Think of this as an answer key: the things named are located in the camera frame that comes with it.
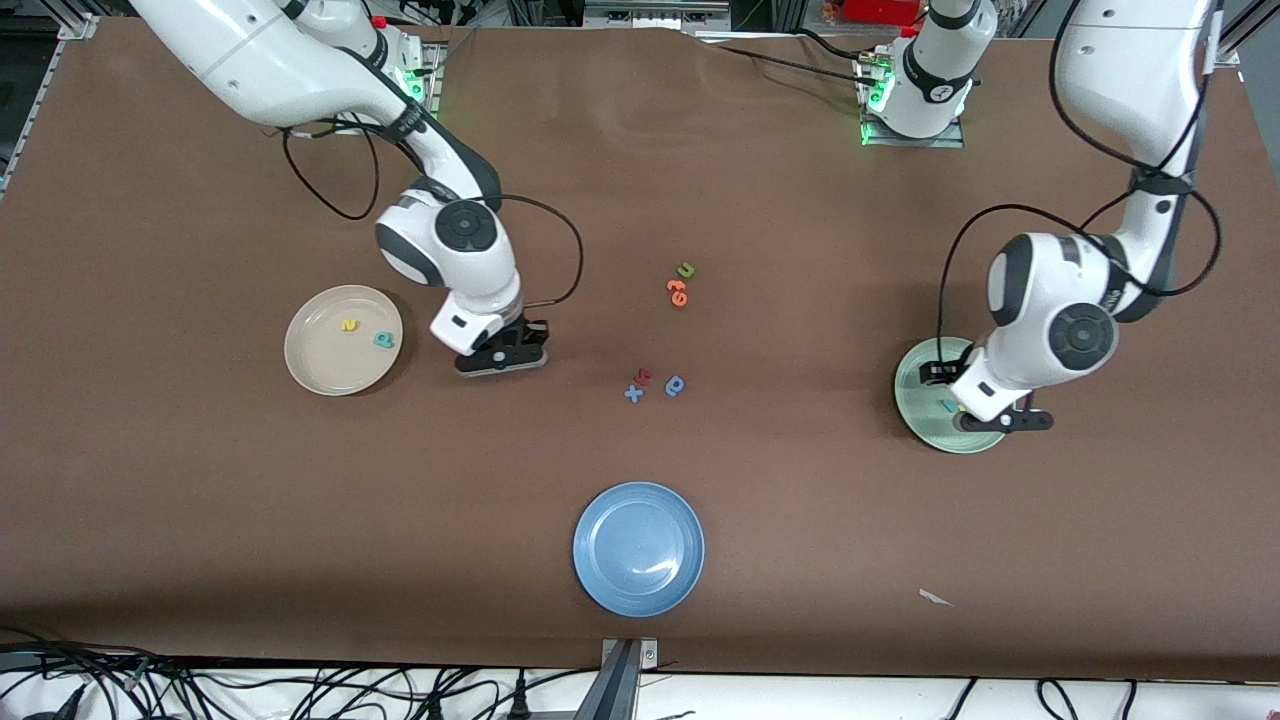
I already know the green plate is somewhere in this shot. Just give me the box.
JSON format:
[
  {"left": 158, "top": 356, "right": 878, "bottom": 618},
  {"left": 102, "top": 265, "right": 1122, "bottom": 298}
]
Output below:
[{"left": 893, "top": 337, "right": 1013, "bottom": 455}]

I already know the beige brown plate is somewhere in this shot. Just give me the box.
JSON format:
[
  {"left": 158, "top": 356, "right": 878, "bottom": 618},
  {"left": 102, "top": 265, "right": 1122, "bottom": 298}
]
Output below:
[{"left": 283, "top": 285, "right": 405, "bottom": 397}]

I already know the blue plate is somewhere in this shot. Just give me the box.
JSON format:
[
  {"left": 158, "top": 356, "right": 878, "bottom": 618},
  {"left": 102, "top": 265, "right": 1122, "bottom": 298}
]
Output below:
[{"left": 572, "top": 481, "right": 706, "bottom": 618}]

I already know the grey metal equipment box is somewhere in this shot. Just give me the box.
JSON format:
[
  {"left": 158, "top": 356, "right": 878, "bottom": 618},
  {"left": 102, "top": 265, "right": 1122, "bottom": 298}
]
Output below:
[{"left": 583, "top": 0, "right": 733, "bottom": 31}]

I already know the brown table cover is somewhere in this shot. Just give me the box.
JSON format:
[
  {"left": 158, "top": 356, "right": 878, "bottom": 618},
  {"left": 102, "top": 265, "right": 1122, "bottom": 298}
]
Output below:
[{"left": 0, "top": 18, "right": 1280, "bottom": 683}]

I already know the red box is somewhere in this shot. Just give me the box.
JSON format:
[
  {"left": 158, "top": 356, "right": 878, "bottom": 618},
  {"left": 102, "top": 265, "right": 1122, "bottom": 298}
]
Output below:
[{"left": 842, "top": 0, "right": 923, "bottom": 26}]

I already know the dark aluminium pole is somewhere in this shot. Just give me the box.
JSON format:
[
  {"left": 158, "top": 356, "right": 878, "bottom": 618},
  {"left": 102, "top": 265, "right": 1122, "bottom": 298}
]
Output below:
[{"left": 573, "top": 640, "right": 642, "bottom": 720}]

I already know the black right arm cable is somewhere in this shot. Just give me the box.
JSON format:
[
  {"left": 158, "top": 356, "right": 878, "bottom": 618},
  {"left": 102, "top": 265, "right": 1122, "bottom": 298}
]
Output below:
[{"left": 282, "top": 120, "right": 585, "bottom": 311}]

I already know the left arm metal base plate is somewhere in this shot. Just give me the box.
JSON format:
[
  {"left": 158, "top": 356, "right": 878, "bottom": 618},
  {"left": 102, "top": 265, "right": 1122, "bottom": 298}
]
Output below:
[{"left": 860, "top": 45, "right": 967, "bottom": 149}]

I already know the black base power cable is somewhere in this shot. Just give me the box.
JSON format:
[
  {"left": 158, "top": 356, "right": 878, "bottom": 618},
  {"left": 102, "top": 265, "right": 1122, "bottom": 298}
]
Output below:
[{"left": 690, "top": 28, "right": 873, "bottom": 89}]

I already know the silver pole bracket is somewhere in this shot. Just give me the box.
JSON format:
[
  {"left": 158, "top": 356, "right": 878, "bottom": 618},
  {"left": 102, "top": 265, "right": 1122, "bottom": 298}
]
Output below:
[{"left": 600, "top": 638, "right": 660, "bottom": 671}]

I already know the aluminium frame profile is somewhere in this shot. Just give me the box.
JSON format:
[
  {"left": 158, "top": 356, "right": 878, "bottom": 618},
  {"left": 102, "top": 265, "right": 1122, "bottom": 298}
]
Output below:
[
  {"left": 1207, "top": 0, "right": 1280, "bottom": 67},
  {"left": 0, "top": 12, "right": 99, "bottom": 196}
]

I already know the thick black floor cable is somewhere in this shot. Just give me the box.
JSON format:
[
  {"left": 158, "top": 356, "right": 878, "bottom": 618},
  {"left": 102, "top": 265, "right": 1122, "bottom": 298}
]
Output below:
[{"left": 0, "top": 625, "right": 201, "bottom": 681}]

